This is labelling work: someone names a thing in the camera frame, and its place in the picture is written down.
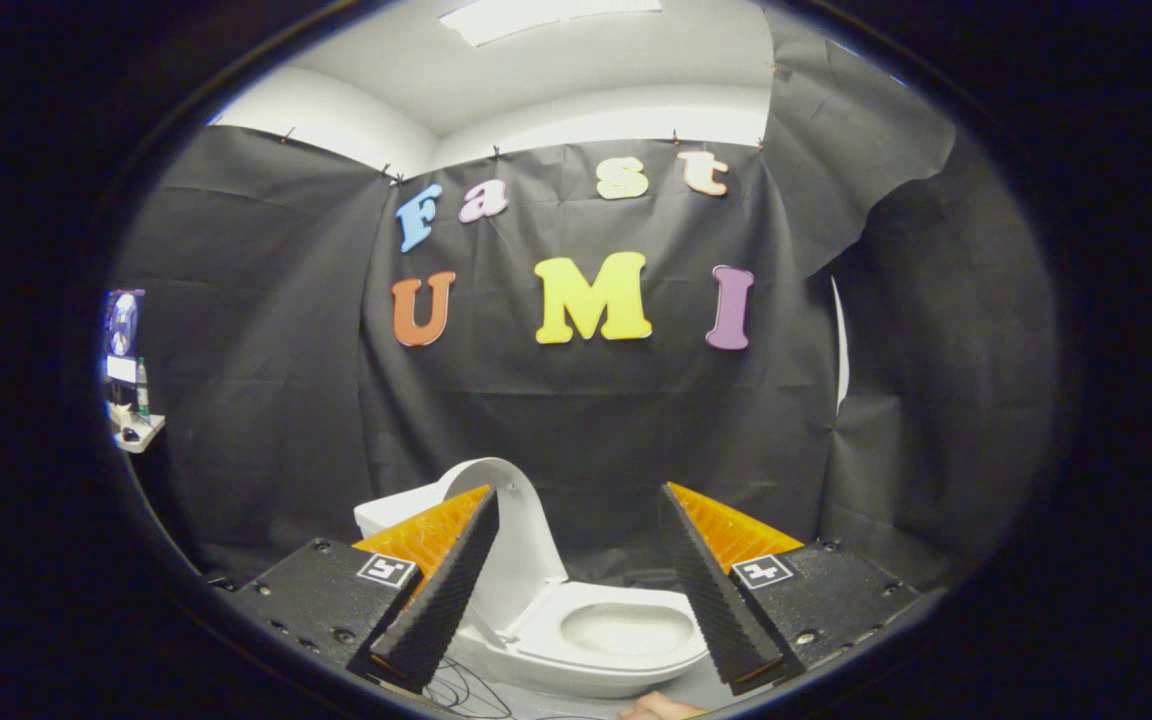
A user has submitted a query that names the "black backdrop cloth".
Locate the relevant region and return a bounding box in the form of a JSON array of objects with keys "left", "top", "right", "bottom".
[{"left": 106, "top": 5, "right": 1062, "bottom": 601}]

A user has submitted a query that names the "white toilet lid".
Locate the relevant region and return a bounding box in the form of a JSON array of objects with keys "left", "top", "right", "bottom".
[{"left": 436, "top": 457, "right": 569, "bottom": 641}]

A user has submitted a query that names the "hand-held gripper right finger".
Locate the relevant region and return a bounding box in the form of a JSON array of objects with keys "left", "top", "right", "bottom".
[{"left": 656, "top": 482, "right": 922, "bottom": 698}]

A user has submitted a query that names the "white wall shelf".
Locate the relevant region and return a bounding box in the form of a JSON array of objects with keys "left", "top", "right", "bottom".
[{"left": 106, "top": 405, "right": 167, "bottom": 454}]

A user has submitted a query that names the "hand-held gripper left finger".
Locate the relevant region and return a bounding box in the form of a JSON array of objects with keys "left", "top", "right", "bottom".
[{"left": 231, "top": 485, "right": 502, "bottom": 693}]

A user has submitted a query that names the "white toilet bowl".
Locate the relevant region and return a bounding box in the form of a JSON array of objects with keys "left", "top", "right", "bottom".
[{"left": 451, "top": 600, "right": 712, "bottom": 699}]

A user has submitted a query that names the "white toilet tank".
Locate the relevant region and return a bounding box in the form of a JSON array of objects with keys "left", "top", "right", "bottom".
[{"left": 354, "top": 483, "right": 459, "bottom": 541}]

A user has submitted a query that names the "thin black cable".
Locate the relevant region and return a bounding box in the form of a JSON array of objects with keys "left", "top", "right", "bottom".
[{"left": 423, "top": 655, "right": 517, "bottom": 720}]

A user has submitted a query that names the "white toilet seat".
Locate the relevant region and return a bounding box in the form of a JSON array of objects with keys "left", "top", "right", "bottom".
[{"left": 516, "top": 583, "right": 709, "bottom": 673}]

